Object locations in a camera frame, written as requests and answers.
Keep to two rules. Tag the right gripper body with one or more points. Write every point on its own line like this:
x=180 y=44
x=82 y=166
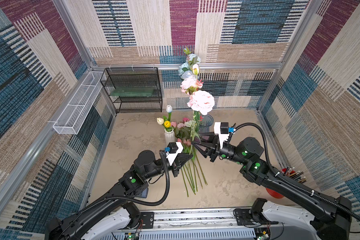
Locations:
x=215 y=147

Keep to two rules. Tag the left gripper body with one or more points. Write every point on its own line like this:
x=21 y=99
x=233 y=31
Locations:
x=175 y=169

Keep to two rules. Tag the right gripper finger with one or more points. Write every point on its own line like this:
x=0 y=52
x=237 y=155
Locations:
x=208 y=138
x=206 y=149

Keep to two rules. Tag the pink rosebud stem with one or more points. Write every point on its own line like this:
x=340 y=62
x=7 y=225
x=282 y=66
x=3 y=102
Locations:
x=174 y=125

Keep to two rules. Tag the pale pink rose stem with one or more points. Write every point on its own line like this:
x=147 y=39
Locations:
x=201 y=102

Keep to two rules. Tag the pink carnation stem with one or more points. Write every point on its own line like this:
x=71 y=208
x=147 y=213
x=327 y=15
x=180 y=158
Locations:
x=202 y=180

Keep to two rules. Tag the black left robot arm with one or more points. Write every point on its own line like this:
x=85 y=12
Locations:
x=132 y=183

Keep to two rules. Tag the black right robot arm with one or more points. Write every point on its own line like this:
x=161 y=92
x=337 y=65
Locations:
x=331 y=217

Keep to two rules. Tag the purple glass vase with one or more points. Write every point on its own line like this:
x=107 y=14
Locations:
x=206 y=123

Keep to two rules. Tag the white ribbed vase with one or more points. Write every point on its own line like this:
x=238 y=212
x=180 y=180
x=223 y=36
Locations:
x=170 y=137

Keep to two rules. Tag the yellow tulip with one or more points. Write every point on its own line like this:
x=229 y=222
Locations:
x=167 y=124

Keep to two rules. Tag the blue grey small device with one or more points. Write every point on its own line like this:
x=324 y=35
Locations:
x=143 y=194

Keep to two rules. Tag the pale white tulip back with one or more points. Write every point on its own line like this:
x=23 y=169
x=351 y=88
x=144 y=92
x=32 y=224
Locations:
x=169 y=110

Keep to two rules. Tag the rose bouquet with leaves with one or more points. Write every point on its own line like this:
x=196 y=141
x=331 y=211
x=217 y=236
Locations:
x=191 y=67

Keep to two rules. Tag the red pencil cup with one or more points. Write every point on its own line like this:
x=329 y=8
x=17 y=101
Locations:
x=290 y=173

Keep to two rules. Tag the green pad on shelf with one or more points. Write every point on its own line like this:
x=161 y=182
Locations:
x=132 y=92

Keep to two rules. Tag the black mesh shelf rack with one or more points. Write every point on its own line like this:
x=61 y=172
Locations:
x=134 y=77

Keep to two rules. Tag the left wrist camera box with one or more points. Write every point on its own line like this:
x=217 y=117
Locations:
x=172 y=150

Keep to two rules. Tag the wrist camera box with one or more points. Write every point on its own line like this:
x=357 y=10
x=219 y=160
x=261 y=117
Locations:
x=172 y=150
x=224 y=132

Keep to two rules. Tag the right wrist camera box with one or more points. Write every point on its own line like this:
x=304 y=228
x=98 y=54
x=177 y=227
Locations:
x=224 y=132

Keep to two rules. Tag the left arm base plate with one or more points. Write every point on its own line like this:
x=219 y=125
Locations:
x=146 y=220

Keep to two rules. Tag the aluminium front rail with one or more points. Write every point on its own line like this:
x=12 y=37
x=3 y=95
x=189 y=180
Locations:
x=207 y=224

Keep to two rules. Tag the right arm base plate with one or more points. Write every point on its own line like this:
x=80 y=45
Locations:
x=253 y=216

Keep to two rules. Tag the white mesh wall basket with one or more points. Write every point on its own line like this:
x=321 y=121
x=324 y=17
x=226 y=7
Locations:
x=74 y=114

